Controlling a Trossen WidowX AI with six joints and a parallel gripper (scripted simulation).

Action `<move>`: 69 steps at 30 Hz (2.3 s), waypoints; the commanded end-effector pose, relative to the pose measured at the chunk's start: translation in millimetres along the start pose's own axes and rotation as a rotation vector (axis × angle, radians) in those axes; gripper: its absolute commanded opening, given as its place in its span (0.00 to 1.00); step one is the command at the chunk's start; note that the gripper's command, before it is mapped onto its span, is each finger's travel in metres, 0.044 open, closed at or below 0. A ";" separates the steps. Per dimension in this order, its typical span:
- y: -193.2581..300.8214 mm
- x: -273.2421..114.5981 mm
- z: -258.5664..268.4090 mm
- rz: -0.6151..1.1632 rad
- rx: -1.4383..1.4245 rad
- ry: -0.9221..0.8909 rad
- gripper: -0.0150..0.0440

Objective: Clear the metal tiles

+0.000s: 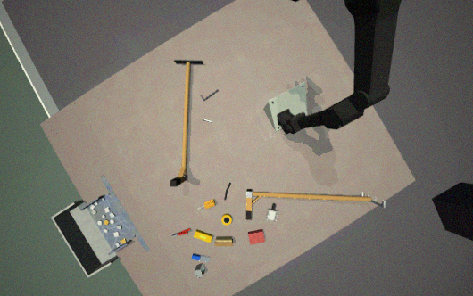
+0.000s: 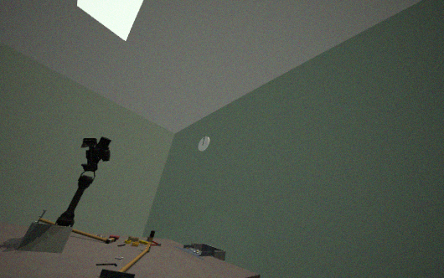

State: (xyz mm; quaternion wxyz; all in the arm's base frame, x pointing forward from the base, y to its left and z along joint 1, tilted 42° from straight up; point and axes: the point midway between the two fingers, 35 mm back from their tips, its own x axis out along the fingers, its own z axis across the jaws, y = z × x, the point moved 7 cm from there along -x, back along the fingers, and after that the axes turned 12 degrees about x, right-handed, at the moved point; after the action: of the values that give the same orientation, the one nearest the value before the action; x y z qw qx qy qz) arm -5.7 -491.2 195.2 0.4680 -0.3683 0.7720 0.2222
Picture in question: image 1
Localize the red square block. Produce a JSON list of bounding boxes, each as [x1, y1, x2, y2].
[[248, 229, 265, 244]]

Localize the long-handled scraper with wooden pole and dark square blade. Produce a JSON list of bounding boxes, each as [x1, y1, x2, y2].
[[170, 60, 203, 187]]

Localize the yellow-handled screwdriver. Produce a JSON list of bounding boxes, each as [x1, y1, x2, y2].
[[201, 199, 215, 209]]

